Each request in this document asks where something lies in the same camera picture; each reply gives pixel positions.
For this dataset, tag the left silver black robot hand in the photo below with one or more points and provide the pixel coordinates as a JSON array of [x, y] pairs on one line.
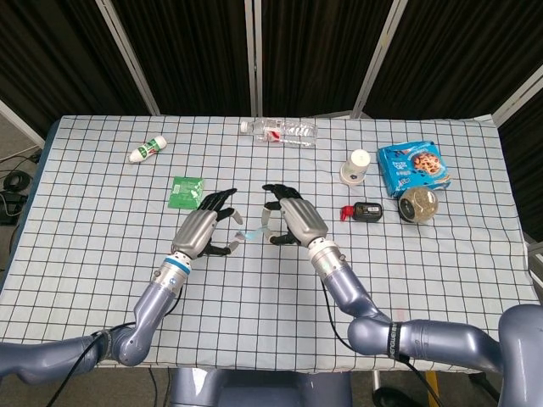
[[196, 231]]

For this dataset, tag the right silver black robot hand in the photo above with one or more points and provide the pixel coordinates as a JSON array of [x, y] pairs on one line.
[[301, 218]]

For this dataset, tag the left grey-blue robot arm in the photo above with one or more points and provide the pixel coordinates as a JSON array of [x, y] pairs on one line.
[[148, 305]]

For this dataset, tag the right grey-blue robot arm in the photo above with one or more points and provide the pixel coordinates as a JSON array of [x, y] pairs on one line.
[[445, 339]]

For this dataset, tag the green foil sachet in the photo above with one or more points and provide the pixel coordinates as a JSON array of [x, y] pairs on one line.
[[185, 193]]

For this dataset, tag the black ink bottle red cap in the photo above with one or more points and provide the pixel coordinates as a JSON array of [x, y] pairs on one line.
[[368, 211]]

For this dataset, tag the white cup bottle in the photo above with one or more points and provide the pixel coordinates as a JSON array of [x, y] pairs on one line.
[[355, 167]]

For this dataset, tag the clear plastic water bottle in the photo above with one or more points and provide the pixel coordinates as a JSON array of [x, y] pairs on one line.
[[292, 132]]

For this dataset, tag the light blue checked tablecloth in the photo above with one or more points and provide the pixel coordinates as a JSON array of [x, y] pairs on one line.
[[254, 305]]

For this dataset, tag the white tube bottle green label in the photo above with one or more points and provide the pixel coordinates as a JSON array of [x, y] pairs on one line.
[[146, 149]]

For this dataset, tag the round glass jar black lid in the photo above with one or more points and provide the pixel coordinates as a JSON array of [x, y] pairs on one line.
[[418, 204]]

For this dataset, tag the blue cookie box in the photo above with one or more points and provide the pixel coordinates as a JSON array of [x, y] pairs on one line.
[[413, 167]]

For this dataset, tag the black partition curtain panel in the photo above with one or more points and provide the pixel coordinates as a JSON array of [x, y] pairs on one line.
[[318, 51], [191, 51], [55, 55], [524, 169], [458, 51]]

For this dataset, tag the grey-blue robot torso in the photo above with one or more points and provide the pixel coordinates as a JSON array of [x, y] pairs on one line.
[[259, 388]]

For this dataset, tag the grey partition frame post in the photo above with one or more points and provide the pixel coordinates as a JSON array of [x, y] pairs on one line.
[[254, 55], [519, 95], [21, 120], [127, 55], [375, 59]]

